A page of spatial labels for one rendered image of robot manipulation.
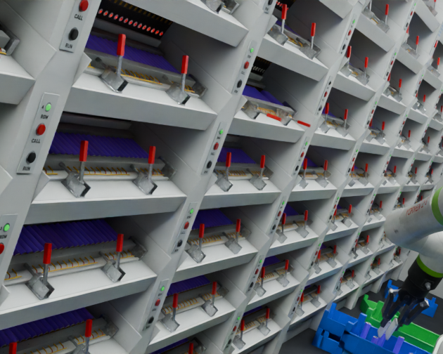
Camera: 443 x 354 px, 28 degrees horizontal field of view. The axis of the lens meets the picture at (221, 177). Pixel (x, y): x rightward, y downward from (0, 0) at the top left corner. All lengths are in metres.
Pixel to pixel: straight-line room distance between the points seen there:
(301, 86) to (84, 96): 1.26
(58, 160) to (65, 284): 0.25
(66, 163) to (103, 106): 0.14
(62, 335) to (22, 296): 0.33
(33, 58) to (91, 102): 0.19
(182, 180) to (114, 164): 0.25
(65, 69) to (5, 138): 0.13
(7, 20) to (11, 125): 0.15
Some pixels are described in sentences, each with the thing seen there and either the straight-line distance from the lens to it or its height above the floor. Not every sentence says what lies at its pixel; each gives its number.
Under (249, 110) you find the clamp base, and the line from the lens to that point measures 2.11.
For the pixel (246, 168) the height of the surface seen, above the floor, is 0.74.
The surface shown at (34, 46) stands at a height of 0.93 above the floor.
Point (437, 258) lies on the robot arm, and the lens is 2.52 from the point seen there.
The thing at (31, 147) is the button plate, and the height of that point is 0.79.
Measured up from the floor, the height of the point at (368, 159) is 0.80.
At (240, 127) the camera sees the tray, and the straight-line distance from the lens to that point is 2.05.
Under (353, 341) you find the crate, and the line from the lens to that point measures 2.68.
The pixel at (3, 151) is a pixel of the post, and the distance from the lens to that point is 1.27.
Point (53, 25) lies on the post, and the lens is 1.24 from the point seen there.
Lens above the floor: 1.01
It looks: 7 degrees down
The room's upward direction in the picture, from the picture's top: 21 degrees clockwise
